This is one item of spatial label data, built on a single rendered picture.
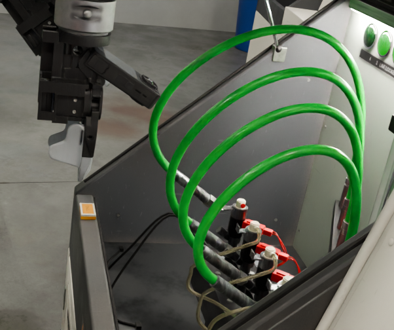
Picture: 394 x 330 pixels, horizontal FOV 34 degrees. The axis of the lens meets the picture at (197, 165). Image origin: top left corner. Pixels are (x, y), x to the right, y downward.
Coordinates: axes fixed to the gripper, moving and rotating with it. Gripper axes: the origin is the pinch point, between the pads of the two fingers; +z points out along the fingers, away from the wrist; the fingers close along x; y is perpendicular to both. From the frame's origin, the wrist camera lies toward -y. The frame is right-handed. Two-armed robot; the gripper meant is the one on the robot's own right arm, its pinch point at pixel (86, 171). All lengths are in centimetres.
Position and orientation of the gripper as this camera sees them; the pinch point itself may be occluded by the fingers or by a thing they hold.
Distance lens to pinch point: 92.4
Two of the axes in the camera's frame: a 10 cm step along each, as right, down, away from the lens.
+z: -1.6, 9.1, 3.9
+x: 2.1, 4.1, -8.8
